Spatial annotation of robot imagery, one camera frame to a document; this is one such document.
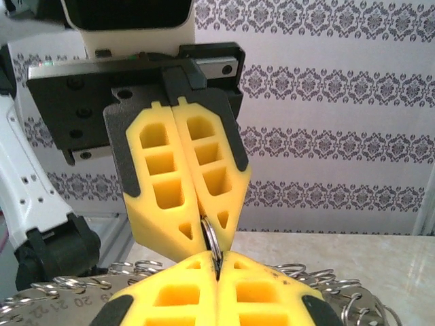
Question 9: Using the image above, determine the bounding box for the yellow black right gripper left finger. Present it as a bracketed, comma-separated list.
[88, 251, 220, 326]

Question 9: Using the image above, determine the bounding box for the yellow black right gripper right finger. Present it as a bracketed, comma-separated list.
[217, 251, 344, 326]

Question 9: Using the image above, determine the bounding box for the metal numbered plate with keyrings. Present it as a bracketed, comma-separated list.
[0, 217, 406, 326]

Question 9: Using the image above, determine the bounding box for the aluminium side rail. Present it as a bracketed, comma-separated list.
[76, 212, 137, 270]

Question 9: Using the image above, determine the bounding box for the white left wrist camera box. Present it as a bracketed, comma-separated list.
[60, 0, 196, 66]

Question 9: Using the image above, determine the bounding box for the aluminium corner post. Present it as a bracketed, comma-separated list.
[412, 195, 435, 236]

